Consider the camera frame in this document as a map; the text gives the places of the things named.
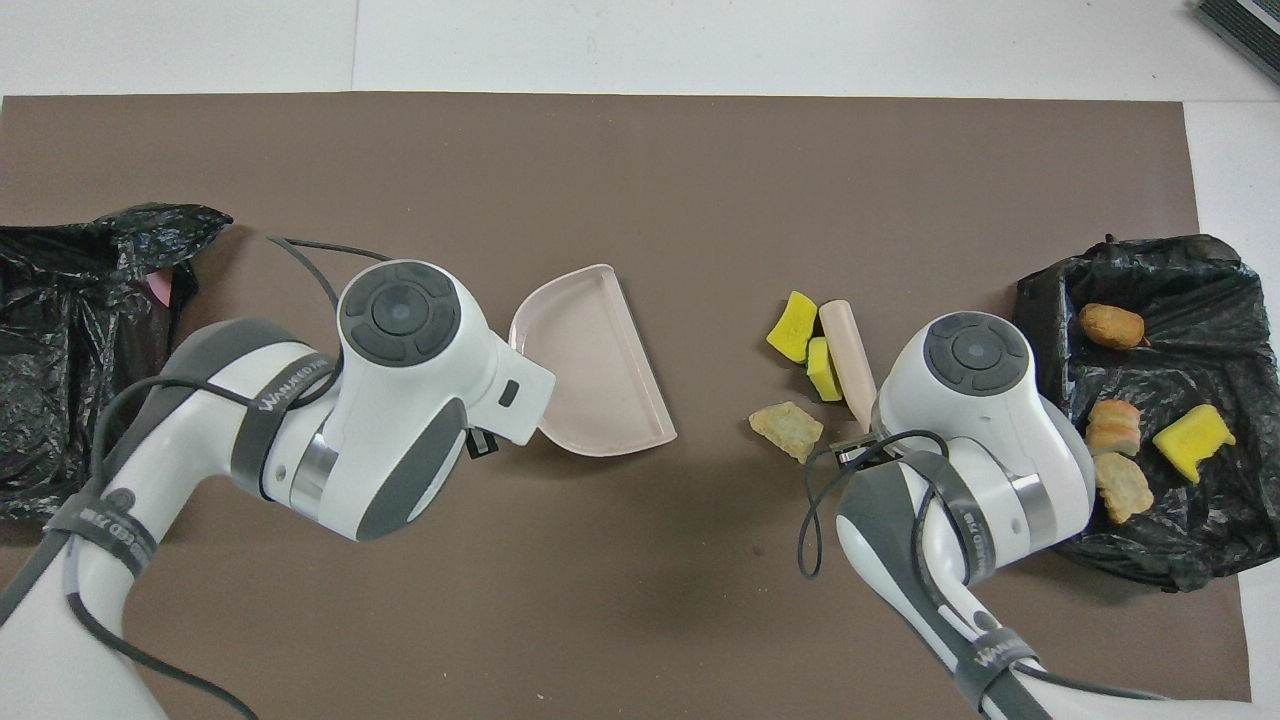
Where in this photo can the beige hand brush black bristles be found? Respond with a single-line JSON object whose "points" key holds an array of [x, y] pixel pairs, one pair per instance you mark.
{"points": [[848, 350]]}

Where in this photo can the beige plastic dustpan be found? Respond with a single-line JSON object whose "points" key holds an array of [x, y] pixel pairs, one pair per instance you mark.
{"points": [[590, 370]]}

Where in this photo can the small yellow sponge piece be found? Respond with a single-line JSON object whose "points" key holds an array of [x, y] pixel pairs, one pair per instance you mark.
{"points": [[824, 370]]}

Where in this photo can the brown table mat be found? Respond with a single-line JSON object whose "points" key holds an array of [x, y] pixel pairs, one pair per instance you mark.
{"points": [[600, 180]]}

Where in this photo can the orange brown sponge chunk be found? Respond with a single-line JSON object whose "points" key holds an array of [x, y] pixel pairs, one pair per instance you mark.
{"points": [[1110, 326]]}

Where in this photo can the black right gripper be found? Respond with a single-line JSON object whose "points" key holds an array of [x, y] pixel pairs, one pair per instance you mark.
{"points": [[858, 450]]}

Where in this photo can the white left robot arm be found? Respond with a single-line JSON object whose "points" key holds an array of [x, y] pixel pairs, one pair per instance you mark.
{"points": [[400, 400]]}

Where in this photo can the large yellow sponge chunk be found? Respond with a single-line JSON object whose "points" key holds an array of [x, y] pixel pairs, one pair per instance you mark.
{"points": [[1192, 440]]}

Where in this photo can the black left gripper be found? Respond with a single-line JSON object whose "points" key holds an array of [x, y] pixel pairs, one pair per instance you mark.
{"points": [[480, 445]]}

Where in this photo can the beige tan foam chunk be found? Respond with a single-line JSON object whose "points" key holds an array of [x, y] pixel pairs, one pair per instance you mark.
{"points": [[787, 430]]}

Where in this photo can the pale yellow foam chunk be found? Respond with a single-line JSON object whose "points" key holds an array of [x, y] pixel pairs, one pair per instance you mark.
{"points": [[1122, 488]]}

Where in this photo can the beige foam chunk orange side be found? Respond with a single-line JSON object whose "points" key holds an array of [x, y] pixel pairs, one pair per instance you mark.
{"points": [[1113, 428]]}

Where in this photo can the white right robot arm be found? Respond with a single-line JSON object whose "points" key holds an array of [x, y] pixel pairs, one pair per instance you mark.
{"points": [[1040, 440]]}

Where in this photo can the grey ribbed panel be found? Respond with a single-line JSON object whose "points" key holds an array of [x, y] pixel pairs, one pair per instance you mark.
{"points": [[1245, 25]]}

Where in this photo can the black bag lined pink bin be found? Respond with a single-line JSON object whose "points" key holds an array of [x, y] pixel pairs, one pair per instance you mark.
{"points": [[80, 400]]}

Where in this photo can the long yellow sponge piece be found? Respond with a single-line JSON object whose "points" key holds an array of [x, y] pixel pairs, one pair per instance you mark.
{"points": [[792, 325]]}

